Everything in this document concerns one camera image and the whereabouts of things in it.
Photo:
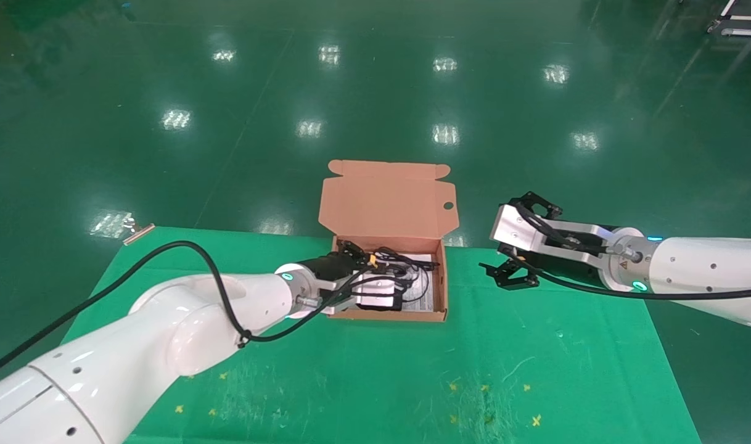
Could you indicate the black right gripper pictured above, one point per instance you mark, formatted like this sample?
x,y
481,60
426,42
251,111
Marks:
x,y
566,265

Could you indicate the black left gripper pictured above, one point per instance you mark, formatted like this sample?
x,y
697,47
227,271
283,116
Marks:
x,y
335,268

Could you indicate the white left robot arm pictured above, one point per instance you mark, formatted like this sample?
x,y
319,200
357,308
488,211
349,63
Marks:
x,y
166,333

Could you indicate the orange cardboard box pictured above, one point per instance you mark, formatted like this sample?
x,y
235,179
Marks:
x,y
385,203

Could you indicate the green table mat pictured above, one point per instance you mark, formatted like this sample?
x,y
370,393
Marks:
x,y
412,370

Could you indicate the metal binder clip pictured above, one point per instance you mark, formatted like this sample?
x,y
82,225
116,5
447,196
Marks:
x,y
138,231

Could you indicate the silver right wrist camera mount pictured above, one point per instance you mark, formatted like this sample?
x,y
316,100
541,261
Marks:
x,y
517,231

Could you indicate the white wheeled cart frame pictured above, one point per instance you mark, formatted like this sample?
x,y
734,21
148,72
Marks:
x,y
745,32

